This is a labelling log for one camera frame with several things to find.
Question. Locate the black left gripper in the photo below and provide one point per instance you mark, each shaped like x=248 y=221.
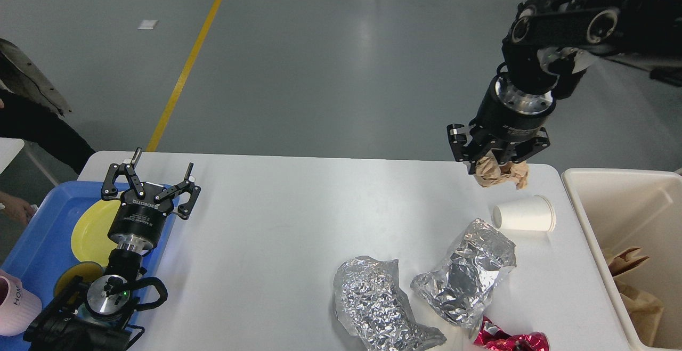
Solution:
x=141 y=218

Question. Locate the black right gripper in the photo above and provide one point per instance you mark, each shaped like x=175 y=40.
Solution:
x=506 y=116

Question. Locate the brown paper ball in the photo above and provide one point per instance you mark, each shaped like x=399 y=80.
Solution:
x=488 y=172

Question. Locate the yellow plastic plate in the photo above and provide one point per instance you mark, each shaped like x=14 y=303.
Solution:
x=90 y=240

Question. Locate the brown paper bag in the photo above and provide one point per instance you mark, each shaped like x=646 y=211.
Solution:
x=625 y=261
x=644 y=309

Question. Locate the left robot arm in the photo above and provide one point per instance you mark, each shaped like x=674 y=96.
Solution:
x=95 y=315

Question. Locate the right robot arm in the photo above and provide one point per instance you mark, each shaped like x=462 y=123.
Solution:
x=548 y=48

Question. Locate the person's hand at left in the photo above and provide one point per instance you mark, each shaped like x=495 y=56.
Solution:
x=17 y=209

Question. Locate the white paper cup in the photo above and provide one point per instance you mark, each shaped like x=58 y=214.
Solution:
x=535 y=213

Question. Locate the crumpled aluminium foil upper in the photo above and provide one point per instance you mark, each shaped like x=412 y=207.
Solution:
x=461 y=286

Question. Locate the crumpled aluminium foil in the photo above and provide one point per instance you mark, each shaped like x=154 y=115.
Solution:
x=461 y=286
x=371 y=306

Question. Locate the white plastic bin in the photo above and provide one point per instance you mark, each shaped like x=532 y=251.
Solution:
x=621 y=208

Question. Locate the small white side table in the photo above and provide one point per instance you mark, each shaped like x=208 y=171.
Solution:
x=11 y=148

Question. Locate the pink mug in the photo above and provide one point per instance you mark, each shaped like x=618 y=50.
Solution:
x=19 y=307

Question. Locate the crushed red can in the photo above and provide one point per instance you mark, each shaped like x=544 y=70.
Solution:
x=492 y=337

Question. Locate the crumpled aluminium foil lower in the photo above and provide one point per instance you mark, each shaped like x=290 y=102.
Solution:
x=371 y=306

